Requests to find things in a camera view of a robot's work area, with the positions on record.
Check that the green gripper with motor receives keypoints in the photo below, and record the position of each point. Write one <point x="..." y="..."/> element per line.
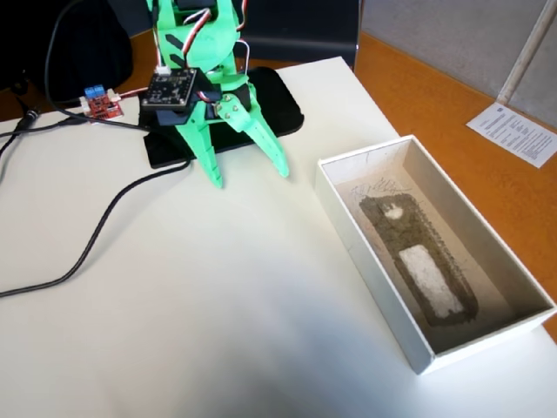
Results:
<point x="230" y="110"/>

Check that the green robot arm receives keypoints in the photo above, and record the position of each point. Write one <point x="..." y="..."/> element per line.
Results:
<point x="204" y="39"/>

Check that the black monitor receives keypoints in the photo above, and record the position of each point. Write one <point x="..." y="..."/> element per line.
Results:
<point x="304" y="30"/>

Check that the red circuit board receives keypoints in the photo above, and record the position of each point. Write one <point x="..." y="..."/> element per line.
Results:
<point x="102" y="109"/>

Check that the white cardboard box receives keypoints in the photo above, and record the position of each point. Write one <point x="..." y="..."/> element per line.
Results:
<point x="348" y="228"/>

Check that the grey insert with white patches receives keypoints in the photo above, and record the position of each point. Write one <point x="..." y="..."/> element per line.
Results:
<point x="391" y="235"/>

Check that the printed white paper sheet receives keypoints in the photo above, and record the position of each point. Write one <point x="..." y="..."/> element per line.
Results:
<point x="513" y="130"/>

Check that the white pole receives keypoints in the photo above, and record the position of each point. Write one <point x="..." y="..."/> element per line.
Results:
<point x="522" y="61"/>

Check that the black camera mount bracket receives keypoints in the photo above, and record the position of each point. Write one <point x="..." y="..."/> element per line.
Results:
<point x="174" y="117"/>

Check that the black camera circuit board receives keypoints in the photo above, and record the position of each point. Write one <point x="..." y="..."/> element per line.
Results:
<point x="172" y="89"/>

